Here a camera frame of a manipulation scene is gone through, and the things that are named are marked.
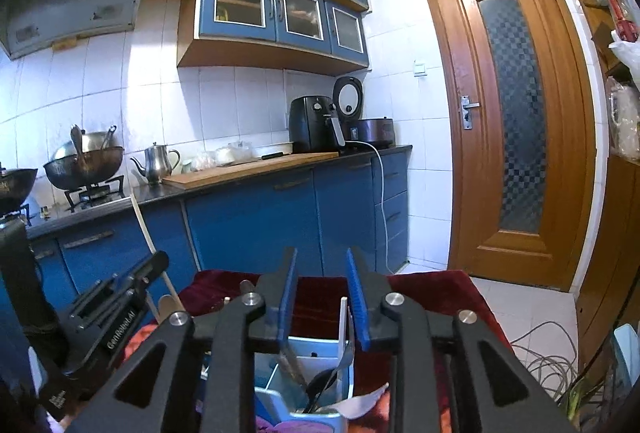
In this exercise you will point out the wooden door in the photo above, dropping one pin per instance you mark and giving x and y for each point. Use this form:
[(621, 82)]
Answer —
[(522, 134)]

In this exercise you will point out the small black wok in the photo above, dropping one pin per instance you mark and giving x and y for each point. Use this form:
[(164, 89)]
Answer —
[(15, 186)]

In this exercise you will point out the red floral blanket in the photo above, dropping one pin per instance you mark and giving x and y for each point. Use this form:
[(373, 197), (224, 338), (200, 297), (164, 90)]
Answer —
[(315, 313)]

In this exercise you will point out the black air fryer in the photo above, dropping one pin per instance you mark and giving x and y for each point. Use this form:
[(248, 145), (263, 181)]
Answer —
[(314, 126)]

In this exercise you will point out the wooden cutting board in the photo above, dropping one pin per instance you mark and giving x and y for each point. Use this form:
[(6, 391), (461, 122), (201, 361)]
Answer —
[(219, 175)]

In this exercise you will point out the blue base cabinets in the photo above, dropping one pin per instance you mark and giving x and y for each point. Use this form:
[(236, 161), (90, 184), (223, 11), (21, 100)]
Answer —
[(358, 201)]

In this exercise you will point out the rice cooker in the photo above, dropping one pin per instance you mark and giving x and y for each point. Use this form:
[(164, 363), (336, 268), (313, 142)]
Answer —
[(348, 100)]

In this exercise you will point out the wooden shelf unit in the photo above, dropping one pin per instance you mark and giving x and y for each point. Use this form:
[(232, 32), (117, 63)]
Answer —
[(606, 296)]

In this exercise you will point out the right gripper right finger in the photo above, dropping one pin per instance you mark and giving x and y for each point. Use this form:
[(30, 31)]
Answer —
[(488, 388)]

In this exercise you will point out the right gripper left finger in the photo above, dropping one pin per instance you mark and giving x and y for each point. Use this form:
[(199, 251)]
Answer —
[(196, 374)]

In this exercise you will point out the large black wok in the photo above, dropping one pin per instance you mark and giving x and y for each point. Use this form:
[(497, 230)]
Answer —
[(86, 160)]

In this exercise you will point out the steel kettle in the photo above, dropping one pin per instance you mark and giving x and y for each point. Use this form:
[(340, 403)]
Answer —
[(159, 162)]

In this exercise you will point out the black spoon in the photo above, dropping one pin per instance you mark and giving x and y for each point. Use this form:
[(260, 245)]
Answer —
[(326, 378)]

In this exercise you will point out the wooden chopstick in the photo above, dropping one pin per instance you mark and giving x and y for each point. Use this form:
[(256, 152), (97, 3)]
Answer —
[(148, 239)]

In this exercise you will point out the gas stove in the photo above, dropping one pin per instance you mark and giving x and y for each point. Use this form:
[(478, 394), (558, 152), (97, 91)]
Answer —
[(96, 194)]

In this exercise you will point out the blue utensil organizer box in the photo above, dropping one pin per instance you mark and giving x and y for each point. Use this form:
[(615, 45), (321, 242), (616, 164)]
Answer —
[(282, 408)]

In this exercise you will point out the white plastic bag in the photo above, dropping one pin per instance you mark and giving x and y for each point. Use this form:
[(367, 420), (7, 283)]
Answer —
[(628, 53)]

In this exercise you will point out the white spoon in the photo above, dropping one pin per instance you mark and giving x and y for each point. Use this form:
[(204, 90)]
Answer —
[(171, 310)]

